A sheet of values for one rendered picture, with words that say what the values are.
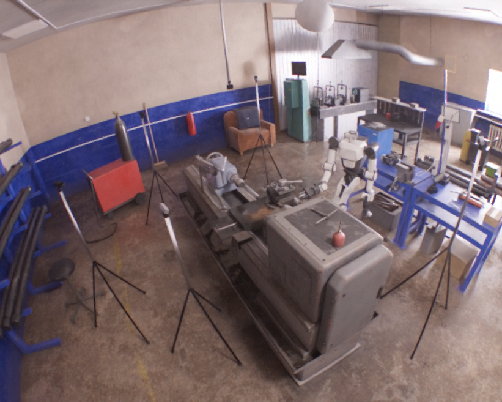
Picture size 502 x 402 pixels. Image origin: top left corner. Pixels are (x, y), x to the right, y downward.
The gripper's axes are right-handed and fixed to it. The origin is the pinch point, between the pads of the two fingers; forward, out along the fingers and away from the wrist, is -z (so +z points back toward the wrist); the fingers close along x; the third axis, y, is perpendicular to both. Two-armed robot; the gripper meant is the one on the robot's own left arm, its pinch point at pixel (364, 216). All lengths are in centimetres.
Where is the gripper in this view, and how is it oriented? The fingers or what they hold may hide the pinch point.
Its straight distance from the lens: 315.9
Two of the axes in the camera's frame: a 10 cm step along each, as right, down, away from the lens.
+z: -0.3, -9.0, -4.3
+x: -6.9, 3.2, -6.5
